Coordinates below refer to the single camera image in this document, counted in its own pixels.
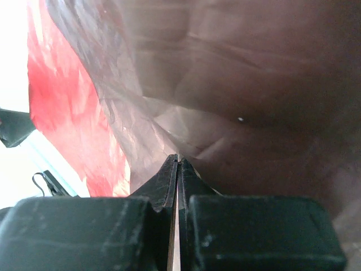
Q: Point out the red wrapping paper sheet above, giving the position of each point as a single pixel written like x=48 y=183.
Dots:
x=262 y=97

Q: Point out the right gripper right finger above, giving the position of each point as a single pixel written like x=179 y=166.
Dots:
x=223 y=232

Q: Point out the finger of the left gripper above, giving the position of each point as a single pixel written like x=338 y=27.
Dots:
x=15 y=127

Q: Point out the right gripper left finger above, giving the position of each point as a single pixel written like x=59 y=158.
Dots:
x=99 y=233

